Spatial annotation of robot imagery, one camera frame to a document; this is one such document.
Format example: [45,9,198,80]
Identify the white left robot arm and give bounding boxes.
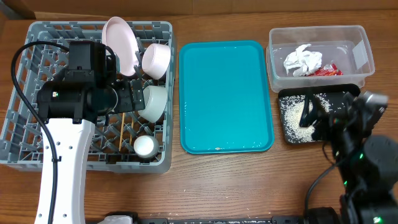
[35,41,144,223]

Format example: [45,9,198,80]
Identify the white cup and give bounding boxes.
[133,136,160,159]

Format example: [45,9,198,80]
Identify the pink shallow bowl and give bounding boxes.
[142,44,171,80]

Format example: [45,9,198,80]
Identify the large white plate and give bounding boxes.
[101,17,139,77]

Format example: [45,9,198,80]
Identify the grey bowl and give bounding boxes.
[138,85,167,123]

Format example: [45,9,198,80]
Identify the white paper napkin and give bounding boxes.
[283,44,323,77]

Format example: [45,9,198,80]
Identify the black tray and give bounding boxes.
[278,84,360,144]

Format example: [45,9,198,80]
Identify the clear plastic waste bin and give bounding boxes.
[267,25,375,93]

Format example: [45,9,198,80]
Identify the wooden chopstick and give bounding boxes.
[129,118,135,145]
[119,113,125,152]

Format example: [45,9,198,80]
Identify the teal plastic tray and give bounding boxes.
[178,40,275,154]

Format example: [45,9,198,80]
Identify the red strawberry cake wrapper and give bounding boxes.
[308,63,343,77]

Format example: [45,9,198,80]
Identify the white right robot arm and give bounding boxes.
[299,91,397,223]

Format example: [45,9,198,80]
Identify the spilled white rice grains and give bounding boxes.
[279,95,314,144]

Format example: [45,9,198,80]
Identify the grey dish rack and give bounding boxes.
[0,21,175,174]

